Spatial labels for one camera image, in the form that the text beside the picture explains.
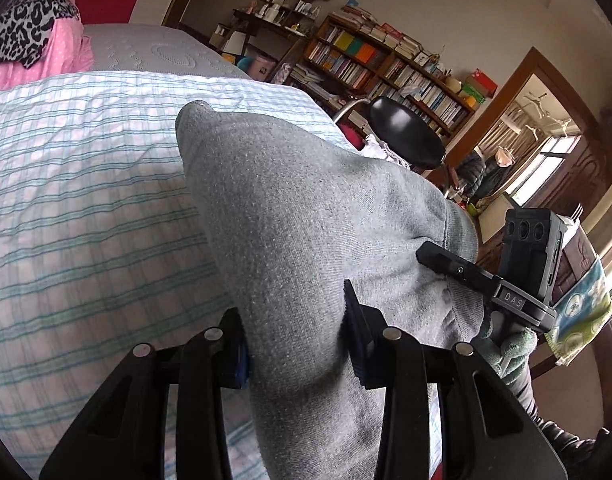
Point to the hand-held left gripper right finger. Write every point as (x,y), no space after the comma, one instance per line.
(356,335)

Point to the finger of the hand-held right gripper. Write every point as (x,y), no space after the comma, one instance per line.
(458,270)

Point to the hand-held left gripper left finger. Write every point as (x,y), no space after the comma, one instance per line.
(238,365)

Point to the grey pants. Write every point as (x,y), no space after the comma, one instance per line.
(296,240)

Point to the person's right forearm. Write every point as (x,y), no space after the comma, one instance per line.
(560,450)

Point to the person's right hand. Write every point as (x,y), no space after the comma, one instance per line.
(515,350)

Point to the floral blue green towel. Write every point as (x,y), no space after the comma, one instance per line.
(580,310)

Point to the black hanging jacket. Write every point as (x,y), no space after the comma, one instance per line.
(478,175)

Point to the white cloth pile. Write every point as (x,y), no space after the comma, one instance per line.
(383,150)

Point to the green cardboard box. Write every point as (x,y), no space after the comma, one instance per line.
(471,94)

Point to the red cardboard box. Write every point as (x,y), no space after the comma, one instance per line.
(481,82)

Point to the plaid bed sheet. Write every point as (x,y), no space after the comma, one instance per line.
(86,210)

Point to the wooden bookshelf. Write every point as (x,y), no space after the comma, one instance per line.
(366,60)

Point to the pink storage box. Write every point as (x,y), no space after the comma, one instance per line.
(260,66)

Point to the grey embossed mattress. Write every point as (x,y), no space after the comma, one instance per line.
(161,50)

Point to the dark wooden display shelf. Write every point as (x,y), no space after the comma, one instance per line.
(256,15)

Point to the pink dotted cloth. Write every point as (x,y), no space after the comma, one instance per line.
(61,45)

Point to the leopard print cloth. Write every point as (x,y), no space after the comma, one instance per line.
(21,20)

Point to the wooden door frame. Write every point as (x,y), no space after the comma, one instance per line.
(530,60)

